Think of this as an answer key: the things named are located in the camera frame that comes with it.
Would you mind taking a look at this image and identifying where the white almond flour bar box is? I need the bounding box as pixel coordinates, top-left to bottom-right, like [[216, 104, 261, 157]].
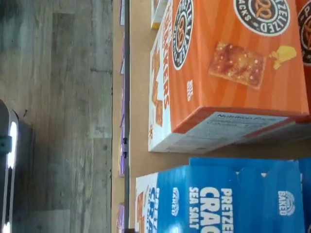
[[150, 0, 169, 30]]

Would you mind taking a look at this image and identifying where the blue sea salt cracker box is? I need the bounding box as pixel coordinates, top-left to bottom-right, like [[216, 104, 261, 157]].
[[135, 157, 302, 233], [298, 159, 311, 233]]

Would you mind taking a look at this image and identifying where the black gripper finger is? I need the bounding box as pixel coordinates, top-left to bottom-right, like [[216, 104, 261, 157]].
[[0, 99, 19, 233]]

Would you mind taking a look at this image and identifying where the orange cheddar cracker box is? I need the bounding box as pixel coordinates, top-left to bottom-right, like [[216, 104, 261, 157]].
[[147, 0, 310, 154], [245, 0, 311, 146]]

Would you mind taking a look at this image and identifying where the purple Annie's snack box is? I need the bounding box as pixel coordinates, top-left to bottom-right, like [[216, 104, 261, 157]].
[[116, 202, 126, 233], [118, 114, 126, 178]]

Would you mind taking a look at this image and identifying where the black metal shelf rack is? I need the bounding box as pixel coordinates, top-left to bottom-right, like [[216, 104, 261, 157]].
[[123, 0, 131, 233]]

